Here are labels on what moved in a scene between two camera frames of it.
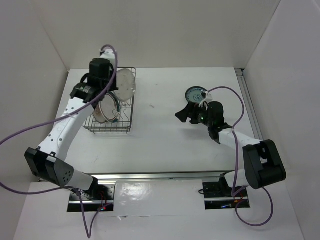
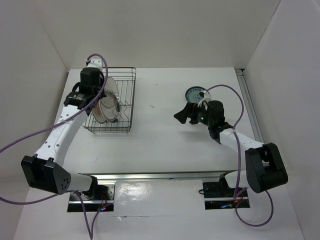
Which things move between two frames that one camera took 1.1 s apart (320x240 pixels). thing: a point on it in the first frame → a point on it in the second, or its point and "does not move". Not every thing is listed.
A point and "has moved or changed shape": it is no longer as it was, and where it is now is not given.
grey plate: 126,85 has moved or changed shape
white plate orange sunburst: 98,115 does not move
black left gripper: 113,86 → 101,81
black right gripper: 191,111 does not move
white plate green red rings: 109,108 does not move
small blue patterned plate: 193,94 does not move
